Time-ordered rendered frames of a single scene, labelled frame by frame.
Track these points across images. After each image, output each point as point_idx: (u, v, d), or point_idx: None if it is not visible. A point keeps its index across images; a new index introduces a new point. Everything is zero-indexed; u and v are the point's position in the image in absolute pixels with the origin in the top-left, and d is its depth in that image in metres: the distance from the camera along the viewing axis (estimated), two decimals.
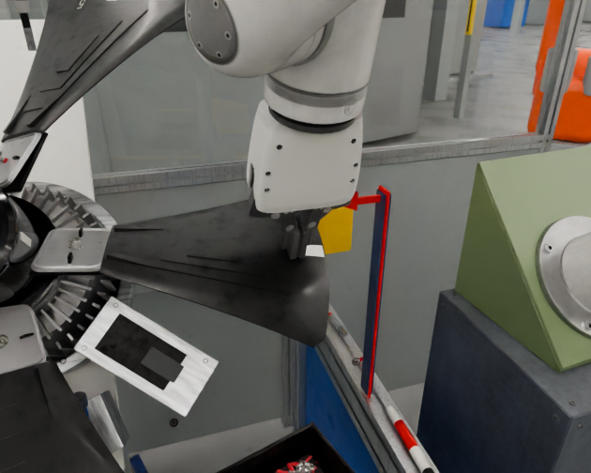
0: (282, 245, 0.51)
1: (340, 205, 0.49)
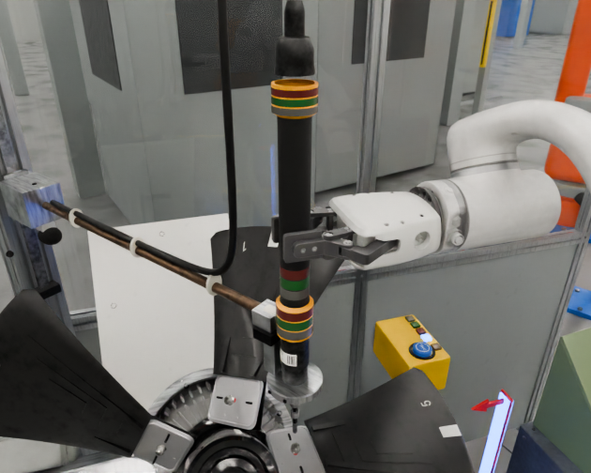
0: None
1: (358, 251, 0.47)
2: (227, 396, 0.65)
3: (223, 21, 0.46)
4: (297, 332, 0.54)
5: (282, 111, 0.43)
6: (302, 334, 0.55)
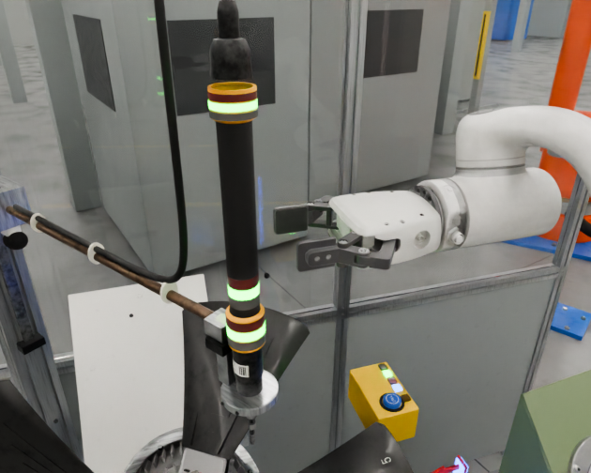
0: (283, 212, 0.56)
1: (378, 257, 0.46)
2: (192, 472, 0.70)
3: (161, 22, 0.45)
4: (248, 343, 0.53)
5: (219, 115, 0.42)
6: (252, 344, 0.53)
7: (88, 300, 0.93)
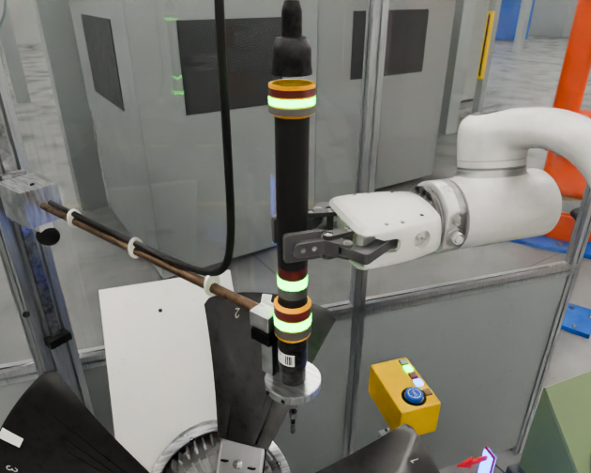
0: None
1: (358, 251, 0.47)
2: None
3: (220, 21, 0.46)
4: (295, 332, 0.54)
5: (280, 111, 0.43)
6: (300, 334, 0.55)
7: (118, 296, 0.95)
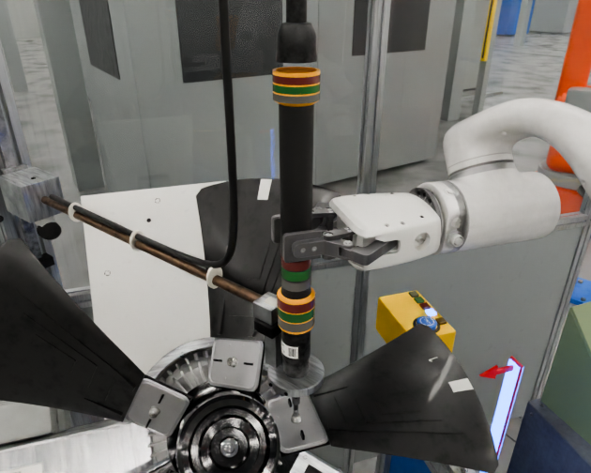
0: None
1: (358, 251, 0.47)
2: (298, 413, 0.64)
3: (224, 7, 0.46)
4: (299, 324, 0.54)
5: (284, 99, 0.43)
6: (304, 326, 0.54)
7: (102, 203, 0.86)
